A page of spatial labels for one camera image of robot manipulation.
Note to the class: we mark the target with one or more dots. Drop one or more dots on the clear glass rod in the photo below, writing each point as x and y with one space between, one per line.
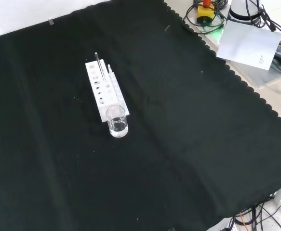
98 63

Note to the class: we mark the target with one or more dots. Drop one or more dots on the black bench cloth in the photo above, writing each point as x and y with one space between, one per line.
178 120

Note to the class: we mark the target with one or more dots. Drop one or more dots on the white test tube rack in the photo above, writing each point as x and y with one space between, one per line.
94 83

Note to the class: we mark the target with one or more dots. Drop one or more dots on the grey tape piece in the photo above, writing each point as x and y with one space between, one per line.
51 22

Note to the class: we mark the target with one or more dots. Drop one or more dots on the glass beaker with water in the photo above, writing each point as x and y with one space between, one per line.
117 127

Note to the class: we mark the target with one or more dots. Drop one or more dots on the pale board sheet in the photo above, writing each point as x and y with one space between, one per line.
248 43

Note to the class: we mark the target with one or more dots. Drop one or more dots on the yellow stop button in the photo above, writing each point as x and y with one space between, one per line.
205 12

